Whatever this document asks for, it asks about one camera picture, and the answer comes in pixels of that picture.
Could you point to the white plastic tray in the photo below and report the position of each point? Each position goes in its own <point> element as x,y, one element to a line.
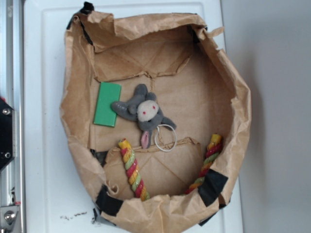
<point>56,201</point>

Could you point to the aluminum frame rail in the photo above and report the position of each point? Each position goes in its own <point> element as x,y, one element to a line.
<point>12,181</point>

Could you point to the right twisted colorful rope stick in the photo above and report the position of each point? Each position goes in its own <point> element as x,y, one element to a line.
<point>214,148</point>

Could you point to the brown paper bag tray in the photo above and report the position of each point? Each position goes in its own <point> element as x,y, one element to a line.
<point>197,87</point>

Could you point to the left twisted colorful rope stick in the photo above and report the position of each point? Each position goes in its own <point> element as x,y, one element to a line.
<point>132,170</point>

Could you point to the twisted colorful rope stick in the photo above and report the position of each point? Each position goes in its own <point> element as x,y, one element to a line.
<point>214,148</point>
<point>132,170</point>

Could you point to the black robot mount plate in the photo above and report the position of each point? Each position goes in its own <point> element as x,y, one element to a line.
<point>6,134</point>

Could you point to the green rectangular block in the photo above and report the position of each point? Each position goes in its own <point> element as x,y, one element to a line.
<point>108,93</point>

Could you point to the gray plush donkey toy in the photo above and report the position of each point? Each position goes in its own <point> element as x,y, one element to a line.
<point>143,109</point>

